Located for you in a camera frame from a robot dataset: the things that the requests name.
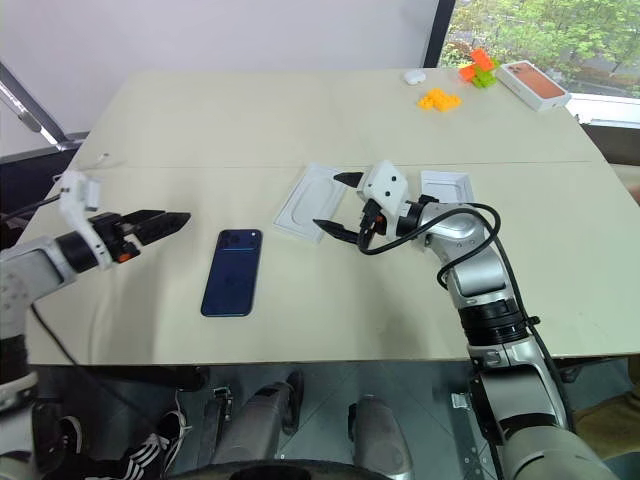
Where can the dark blue smartphone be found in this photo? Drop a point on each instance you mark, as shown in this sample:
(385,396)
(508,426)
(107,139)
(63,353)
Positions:
(232,272)

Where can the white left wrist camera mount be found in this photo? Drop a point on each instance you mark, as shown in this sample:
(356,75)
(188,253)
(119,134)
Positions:
(75,205)

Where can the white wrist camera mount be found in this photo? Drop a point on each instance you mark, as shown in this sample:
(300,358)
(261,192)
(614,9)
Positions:
(75,205)
(387,187)

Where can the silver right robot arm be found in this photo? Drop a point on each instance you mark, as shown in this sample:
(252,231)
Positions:
(475,280)

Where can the phone box with orange print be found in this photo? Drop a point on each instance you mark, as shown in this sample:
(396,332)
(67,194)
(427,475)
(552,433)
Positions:
(532,82)

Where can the green building block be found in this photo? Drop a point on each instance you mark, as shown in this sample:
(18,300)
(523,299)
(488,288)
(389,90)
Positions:
(485,78)

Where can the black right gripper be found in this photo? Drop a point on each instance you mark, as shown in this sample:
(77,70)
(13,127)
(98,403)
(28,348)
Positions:
(371,222)

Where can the yellow building blocks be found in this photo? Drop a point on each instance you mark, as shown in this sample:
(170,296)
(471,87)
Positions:
(439,100)

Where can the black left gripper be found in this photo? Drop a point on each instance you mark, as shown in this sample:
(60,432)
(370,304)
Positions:
(116,235)

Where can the silver metal bar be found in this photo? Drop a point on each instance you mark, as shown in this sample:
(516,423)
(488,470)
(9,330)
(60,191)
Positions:
(30,110)

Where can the dark window frame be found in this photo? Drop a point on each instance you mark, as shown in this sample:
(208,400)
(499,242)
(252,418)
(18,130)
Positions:
(440,30)

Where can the black sneaker with white stripes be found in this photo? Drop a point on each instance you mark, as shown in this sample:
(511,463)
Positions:
(60,435)
(150,450)

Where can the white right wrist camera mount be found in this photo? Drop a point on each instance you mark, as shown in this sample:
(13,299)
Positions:
(387,187)

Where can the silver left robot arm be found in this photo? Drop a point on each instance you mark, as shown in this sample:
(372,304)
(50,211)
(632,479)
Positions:
(25,270)

